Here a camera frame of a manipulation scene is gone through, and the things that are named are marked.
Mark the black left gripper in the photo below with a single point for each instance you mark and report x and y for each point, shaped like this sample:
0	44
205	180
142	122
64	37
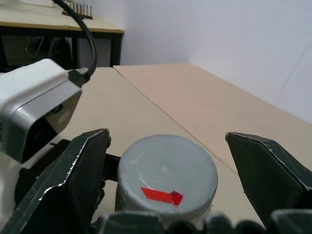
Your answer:
34	175

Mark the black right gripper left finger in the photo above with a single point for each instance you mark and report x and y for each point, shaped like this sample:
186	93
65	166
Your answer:
61	185

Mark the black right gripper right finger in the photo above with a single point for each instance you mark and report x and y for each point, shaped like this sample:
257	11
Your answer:
268	175

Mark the grey cylindrical container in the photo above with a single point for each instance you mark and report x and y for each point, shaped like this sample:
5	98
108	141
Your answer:
168	170

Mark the brown wooden peg rack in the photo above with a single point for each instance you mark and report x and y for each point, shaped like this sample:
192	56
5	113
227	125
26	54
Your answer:
81	11

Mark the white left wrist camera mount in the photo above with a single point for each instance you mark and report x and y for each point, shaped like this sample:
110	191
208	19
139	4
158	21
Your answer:
31	102

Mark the wooden table with black frame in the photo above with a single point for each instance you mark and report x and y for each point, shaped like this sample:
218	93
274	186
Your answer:
48	26

